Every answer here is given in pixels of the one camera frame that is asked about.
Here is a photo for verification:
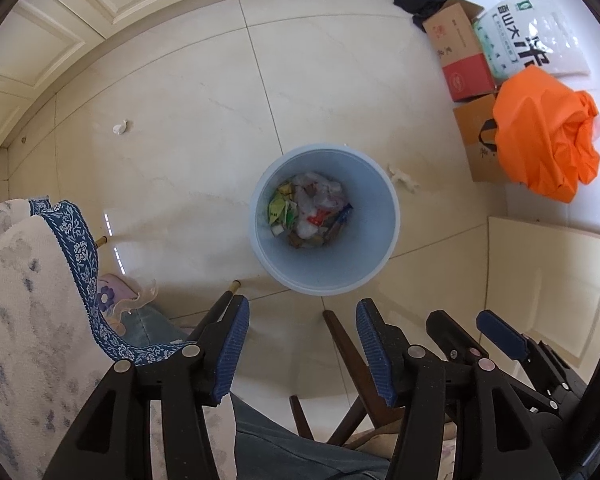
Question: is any light blue plastic bin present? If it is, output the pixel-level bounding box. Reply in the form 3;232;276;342
249;144;400;295

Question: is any dark wooden chair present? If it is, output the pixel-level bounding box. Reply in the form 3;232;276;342
289;310;456;461

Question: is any blue white floral tablecloth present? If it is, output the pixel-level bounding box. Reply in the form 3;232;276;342
0;199;238;480

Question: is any black cloth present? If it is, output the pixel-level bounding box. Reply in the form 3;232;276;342
394;0;448;31

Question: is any person's jeans leg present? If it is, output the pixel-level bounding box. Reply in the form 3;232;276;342
122;305;393;480

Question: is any cream panel door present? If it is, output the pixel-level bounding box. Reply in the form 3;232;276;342
487;215;600;376

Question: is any pile of wrappers and tissues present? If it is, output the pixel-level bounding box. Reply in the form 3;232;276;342
267;172;355;251

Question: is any orange plastic bag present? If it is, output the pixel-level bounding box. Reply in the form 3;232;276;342
492;67;600;204

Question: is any white rice bag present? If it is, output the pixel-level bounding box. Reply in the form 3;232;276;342
472;0;592;83

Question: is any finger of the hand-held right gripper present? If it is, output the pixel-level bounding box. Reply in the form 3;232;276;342
426;310;561;413
476;310;588;406

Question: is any cardboard box with red base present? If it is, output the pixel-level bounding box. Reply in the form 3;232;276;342
422;0;496;103

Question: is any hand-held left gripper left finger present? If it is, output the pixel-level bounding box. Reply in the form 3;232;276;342
42;294;251;480

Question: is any brown cardboard box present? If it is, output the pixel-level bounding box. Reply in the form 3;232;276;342
452;92;511;183

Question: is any blue snack wrapper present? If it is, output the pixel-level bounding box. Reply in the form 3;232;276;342
330;203;355;233

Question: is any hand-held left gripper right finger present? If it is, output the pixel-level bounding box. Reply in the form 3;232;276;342
355;298;563;480

